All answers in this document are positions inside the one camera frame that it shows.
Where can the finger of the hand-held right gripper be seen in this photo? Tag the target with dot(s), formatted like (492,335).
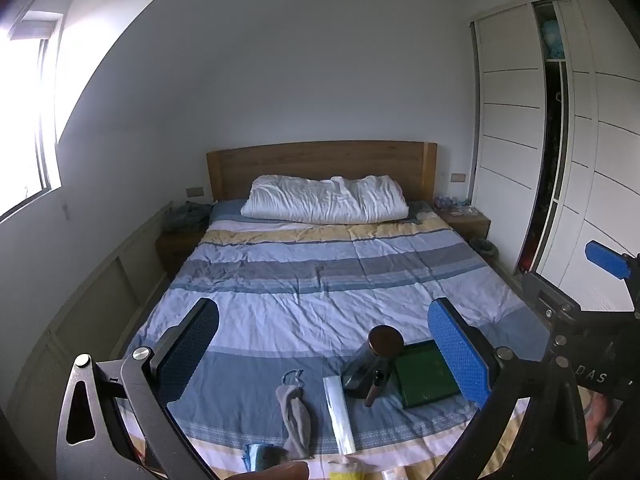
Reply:
(545,295)
(607,260)

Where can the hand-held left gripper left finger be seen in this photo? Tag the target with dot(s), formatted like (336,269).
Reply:
(192,345)

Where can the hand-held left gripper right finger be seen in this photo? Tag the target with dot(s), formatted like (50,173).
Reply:
(457,355)

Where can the dark green tray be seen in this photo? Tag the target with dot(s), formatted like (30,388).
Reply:
(425,375)

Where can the yellow towel with white trim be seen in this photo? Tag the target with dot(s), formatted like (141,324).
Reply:
(345,470)

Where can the person's left hand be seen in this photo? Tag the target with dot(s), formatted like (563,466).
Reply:
(282,472)

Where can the red bag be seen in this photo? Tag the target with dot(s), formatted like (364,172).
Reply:
(526,264)

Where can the dark waste bin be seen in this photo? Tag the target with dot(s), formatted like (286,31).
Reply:
(482,246)

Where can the small brown bottle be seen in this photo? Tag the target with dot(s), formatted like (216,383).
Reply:
(376,387)

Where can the glass jar with wooden lid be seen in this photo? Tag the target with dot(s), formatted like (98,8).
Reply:
(365,365)

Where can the wooden nightstand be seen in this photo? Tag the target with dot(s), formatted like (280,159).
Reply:
(470,225)
(172,252)

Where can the cream radiator cover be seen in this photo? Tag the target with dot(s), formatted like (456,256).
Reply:
(100,290)

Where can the clear plastic packets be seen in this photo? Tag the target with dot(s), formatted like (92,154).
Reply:
(462,210)

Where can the striped blue yellow blanket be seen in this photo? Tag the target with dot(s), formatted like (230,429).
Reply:
(300,285)

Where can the grey-blue crumpled clothes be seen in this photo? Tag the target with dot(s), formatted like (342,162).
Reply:
(185,215)

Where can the blue pillow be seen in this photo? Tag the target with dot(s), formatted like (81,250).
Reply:
(225,210)

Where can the white sliding-door wardrobe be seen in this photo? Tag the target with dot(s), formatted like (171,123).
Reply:
(505,110)

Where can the white folded duvet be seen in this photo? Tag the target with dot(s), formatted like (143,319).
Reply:
(325,200)

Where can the wooden bed headboard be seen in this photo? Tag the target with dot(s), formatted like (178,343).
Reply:
(320,160)

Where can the teal plush toy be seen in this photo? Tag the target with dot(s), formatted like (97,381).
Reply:
(553,40)

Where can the window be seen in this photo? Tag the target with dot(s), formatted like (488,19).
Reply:
(25,135)

